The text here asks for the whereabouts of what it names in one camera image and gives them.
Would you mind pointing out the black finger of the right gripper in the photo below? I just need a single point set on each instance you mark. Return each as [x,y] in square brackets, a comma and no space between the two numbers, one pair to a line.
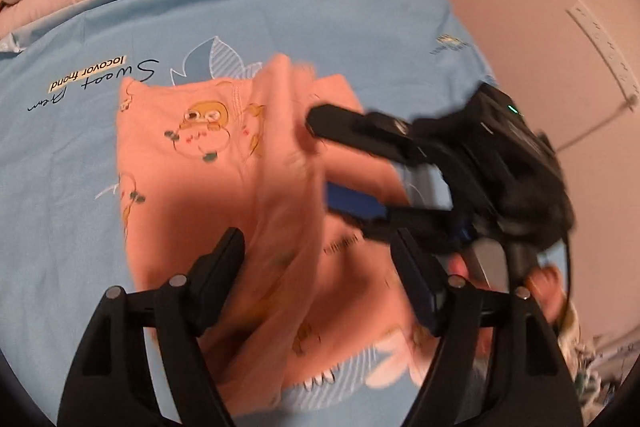
[434,229]
[374,133]

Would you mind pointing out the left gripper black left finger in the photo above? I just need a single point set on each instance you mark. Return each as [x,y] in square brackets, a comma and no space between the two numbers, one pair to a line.
[109,382]

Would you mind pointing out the orange printed children's pajama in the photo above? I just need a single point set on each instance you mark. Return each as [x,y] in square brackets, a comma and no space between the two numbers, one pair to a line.
[318,311]

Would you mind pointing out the person's right hand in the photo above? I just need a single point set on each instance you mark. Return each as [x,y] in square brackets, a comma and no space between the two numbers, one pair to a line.
[544,284]

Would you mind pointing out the blue floral bed sheet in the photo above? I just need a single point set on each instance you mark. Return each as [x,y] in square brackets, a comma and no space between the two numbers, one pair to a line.
[62,240]

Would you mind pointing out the white power strip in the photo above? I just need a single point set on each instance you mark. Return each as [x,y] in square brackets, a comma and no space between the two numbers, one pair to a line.
[611,54]

